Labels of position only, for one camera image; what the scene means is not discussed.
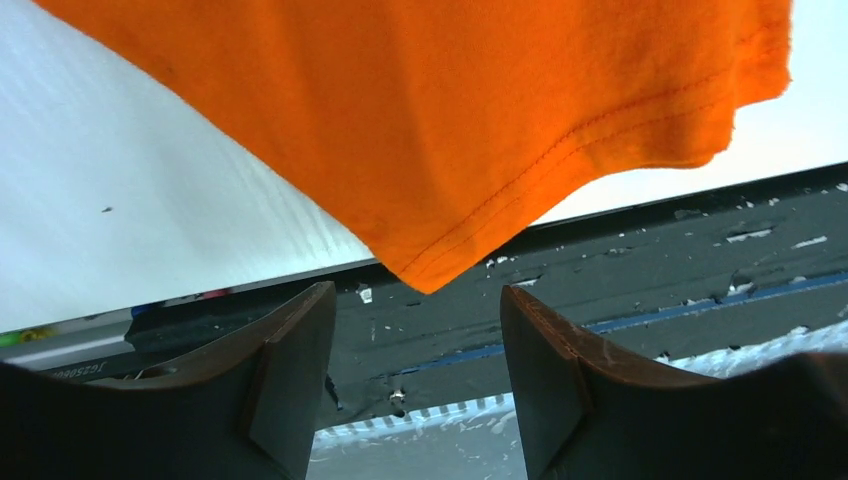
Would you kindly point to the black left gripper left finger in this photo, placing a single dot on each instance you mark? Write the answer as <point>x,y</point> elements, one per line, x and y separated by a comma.
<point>243,406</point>

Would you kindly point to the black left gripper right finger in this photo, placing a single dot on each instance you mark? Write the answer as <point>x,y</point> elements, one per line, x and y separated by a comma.
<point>590,409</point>

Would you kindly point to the orange t shirt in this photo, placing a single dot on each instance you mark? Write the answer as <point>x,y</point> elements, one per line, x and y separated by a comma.
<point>435,131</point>

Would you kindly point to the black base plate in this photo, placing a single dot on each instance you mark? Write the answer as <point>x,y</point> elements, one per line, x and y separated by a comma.
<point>721,269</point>

